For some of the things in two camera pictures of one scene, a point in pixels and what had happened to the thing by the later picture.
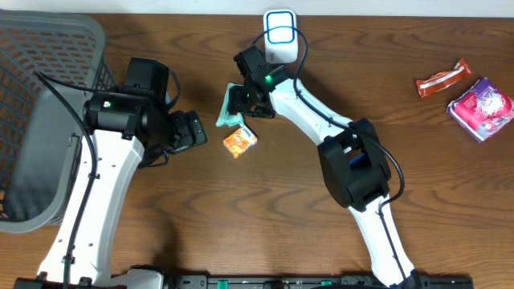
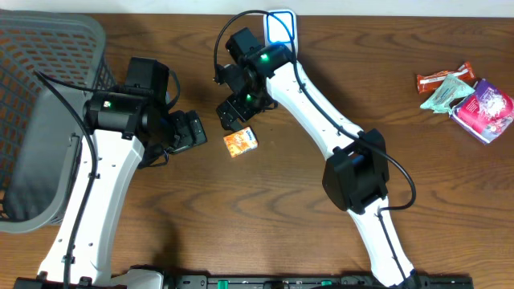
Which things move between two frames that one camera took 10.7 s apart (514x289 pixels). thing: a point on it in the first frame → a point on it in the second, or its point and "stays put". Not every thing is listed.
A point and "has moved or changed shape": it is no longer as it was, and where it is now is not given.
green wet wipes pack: (232, 111) has moved or changed shape
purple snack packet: (483, 109) stays put
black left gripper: (193, 131) stays put
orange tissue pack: (240, 141) stays put
